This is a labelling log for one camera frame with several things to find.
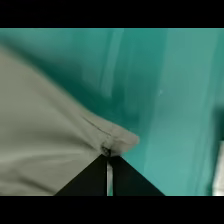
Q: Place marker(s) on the grey garment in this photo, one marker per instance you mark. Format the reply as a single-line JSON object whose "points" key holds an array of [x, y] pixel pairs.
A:
{"points": [[43, 133]]}

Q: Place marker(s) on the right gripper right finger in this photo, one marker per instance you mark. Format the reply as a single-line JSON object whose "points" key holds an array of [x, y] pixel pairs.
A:
{"points": [[130, 180]]}

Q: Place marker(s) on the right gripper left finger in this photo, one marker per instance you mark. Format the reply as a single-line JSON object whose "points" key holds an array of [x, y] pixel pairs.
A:
{"points": [[91, 180]]}

